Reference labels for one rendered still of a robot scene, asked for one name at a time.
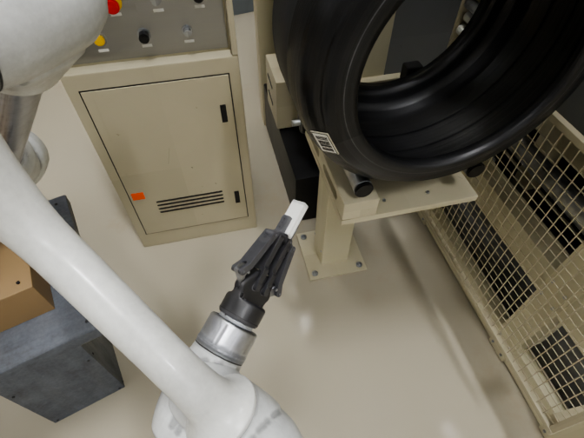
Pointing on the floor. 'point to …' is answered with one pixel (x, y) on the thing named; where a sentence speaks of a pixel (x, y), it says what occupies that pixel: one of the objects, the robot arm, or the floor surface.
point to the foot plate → (354, 263)
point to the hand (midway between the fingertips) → (291, 219)
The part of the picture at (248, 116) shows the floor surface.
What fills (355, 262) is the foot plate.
